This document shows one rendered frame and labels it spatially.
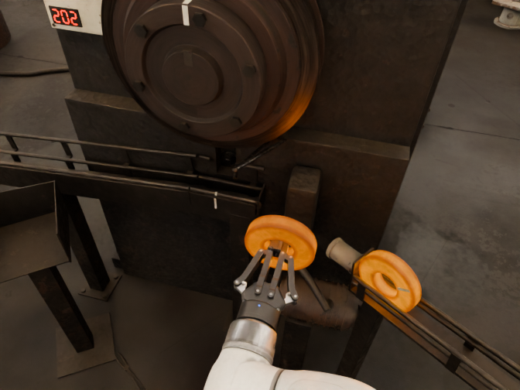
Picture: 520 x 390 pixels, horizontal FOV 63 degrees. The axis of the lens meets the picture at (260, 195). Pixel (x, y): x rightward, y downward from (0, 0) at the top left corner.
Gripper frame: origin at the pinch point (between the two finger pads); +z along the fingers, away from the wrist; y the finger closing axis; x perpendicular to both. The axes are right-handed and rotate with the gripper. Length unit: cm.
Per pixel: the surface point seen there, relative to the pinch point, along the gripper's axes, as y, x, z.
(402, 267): 26.8, -6.3, 4.7
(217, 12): -17.2, 39.3, 15.6
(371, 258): 20.4, -9.1, 7.1
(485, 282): 81, -87, 65
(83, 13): -59, 25, 35
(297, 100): -2.6, 19.8, 22.1
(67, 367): -70, -83, -16
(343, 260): 14.6, -16.5, 10.0
